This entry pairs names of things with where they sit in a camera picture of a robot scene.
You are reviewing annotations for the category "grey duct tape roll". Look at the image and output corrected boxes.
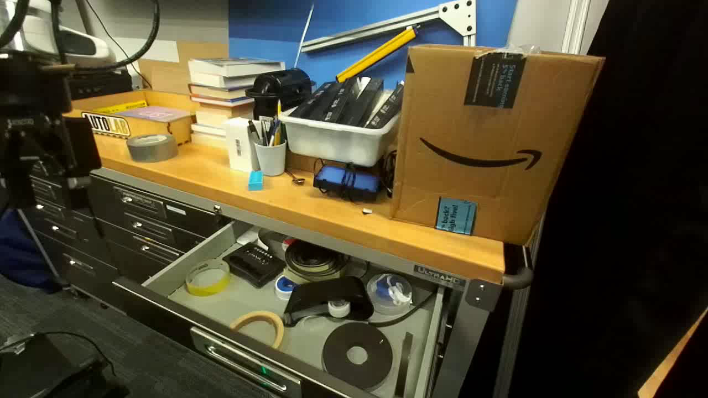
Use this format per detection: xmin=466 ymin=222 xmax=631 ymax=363
xmin=129 ymin=132 xmax=177 ymax=162

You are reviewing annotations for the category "black round disc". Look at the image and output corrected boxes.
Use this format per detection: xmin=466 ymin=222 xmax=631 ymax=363
xmin=286 ymin=240 xmax=346 ymax=277

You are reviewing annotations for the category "black small case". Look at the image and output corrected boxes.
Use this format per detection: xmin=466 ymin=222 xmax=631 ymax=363
xmin=224 ymin=242 xmax=283 ymax=287

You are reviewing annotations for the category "black flat tape disc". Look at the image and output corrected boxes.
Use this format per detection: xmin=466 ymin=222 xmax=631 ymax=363
xmin=322 ymin=323 xmax=393 ymax=389

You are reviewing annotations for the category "white plastic bin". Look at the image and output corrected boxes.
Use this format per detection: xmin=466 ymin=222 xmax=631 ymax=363
xmin=280 ymin=110 xmax=399 ymax=165

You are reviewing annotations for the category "white pen cup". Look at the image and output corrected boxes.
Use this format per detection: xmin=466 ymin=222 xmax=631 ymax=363
xmin=254 ymin=143 xmax=287 ymax=176

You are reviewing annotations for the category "yellow level bar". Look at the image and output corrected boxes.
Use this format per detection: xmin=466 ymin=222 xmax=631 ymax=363
xmin=336 ymin=27 xmax=419 ymax=82

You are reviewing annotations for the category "white rectangular box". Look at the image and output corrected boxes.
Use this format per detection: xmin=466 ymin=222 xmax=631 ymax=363
xmin=226 ymin=116 xmax=254 ymax=173

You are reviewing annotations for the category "black closed drawer cabinet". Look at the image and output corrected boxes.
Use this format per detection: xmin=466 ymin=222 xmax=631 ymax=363
xmin=25 ymin=175 xmax=224 ymax=297

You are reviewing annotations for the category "Amazon cardboard box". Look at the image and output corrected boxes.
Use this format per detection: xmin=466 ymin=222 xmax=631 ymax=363
xmin=391 ymin=43 xmax=604 ymax=245

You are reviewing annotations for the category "tan masking tape roll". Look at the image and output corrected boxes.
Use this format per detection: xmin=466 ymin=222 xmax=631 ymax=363
xmin=229 ymin=309 xmax=286 ymax=350

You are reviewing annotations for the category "grey drawer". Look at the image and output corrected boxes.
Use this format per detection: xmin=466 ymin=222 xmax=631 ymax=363
xmin=116 ymin=220 xmax=446 ymax=398

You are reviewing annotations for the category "aluminium extrusion frame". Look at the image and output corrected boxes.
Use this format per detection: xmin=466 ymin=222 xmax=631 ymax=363
xmin=300 ymin=0 xmax=477 ymax=52

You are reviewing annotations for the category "stack of books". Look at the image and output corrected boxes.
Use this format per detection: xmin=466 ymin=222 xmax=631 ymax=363
xmin=187 ymin=57 xmax=283 ymax=140

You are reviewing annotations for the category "yellow tape roll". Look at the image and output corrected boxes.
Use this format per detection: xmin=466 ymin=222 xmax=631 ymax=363
xmin=183 ymin=260 xmax=229 ymax=297

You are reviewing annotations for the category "plastic bag with blue item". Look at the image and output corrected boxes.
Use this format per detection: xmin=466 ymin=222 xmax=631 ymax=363
xmin=368 ymin=273 xmax=414 ymax=311

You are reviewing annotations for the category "shallow cardboard tray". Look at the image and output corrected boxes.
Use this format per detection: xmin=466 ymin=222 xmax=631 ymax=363
xmin=73 ymin=88 xmax=197 ymax=143

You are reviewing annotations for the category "black tape dispenser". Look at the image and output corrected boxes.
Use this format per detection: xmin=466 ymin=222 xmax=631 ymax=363
xmin=283 ymin=277 xmax=374 ymax=327

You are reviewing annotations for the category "blue white tape roll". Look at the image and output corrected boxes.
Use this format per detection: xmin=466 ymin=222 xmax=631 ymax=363
xmin=274 ymin=277 xmax=295 ymax=301

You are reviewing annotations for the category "small blue block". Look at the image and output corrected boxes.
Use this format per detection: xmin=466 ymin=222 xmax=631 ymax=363
xmin=247 ymin=170 xmax=263 ymax=189

